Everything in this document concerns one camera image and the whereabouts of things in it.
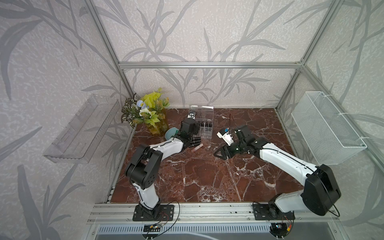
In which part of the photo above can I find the clear acrylic lipstick organizer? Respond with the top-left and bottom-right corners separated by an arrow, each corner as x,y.
188,105 -> 214,140

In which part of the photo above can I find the pink lip gloss tube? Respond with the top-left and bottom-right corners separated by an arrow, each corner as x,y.
192,144 -> 204,152

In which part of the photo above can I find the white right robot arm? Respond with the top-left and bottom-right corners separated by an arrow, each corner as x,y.
214,125 -> 341,220

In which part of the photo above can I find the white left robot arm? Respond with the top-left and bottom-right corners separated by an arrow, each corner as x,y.
125,118 -> 199,218

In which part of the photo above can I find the artificial flower plant vase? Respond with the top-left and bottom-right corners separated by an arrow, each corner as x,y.
121,88 -> 170,136

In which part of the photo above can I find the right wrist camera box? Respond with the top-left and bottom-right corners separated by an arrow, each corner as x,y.
217,128 -> 234,146

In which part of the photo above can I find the aluminium front rail frame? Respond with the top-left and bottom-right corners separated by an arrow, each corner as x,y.
82,202 -> 347,240

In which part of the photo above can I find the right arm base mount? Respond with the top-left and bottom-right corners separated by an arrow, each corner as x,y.
252,202 -> 296,221

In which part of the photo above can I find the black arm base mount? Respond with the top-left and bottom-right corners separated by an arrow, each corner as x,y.
133,204 -> 175,222

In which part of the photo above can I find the white wire mesh basket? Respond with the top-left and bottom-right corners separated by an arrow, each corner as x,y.
292,91 -> 367,165

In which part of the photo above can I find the clear acrylic wall shelf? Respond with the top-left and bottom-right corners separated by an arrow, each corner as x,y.
43,94 -> 120,164

